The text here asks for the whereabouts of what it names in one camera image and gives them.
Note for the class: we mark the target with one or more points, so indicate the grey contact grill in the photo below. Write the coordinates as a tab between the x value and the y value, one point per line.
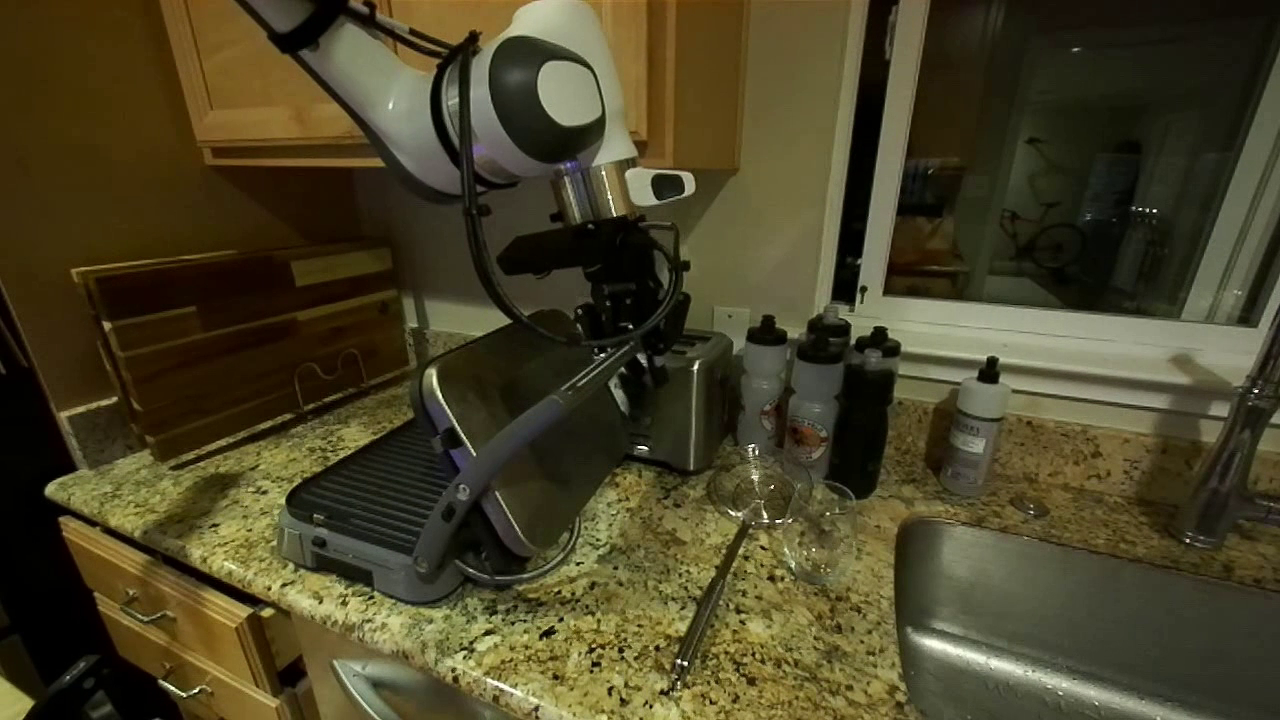
370	500

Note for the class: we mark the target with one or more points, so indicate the steel grill lid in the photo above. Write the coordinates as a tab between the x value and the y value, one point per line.
520	440

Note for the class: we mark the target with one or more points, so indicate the wooden drawer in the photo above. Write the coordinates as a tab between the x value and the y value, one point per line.
170	590
170	665

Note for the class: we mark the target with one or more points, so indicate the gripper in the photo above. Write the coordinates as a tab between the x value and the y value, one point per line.
630	265

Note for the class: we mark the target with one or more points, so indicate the stainless steel sink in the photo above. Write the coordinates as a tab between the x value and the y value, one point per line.
1080	630

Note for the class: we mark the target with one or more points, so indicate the wooden cutting board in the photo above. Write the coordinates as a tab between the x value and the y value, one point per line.
230	340

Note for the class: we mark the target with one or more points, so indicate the clear sports bottle black cap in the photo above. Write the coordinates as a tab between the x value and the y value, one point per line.
812	420
763	390

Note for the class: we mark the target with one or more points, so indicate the white soap bottle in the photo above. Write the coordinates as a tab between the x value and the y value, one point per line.
972	440

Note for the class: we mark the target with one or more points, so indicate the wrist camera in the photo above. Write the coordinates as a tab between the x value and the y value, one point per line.
540	250

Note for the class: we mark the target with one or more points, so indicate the steel tap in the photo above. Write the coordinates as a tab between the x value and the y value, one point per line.
1225	470

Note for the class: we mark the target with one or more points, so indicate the white framed window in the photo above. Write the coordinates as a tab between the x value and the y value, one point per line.
1080	170

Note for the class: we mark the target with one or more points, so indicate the wooden wall cabinet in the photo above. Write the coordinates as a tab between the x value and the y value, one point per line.
260	90

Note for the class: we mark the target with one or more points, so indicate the stainless steel toaster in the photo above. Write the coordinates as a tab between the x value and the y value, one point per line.
690	410

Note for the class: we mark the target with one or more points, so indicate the white wall socket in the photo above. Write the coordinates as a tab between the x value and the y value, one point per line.
732	322

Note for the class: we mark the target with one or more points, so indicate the round metal sink hole cover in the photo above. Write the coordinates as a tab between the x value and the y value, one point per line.
1030	506

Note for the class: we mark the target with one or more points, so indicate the clear drinking glass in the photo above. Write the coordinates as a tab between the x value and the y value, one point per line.
820	535

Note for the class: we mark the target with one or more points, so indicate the metal mesh strainer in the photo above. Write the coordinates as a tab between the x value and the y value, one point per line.
755	490

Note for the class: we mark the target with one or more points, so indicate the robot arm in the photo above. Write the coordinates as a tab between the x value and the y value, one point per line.
400	95

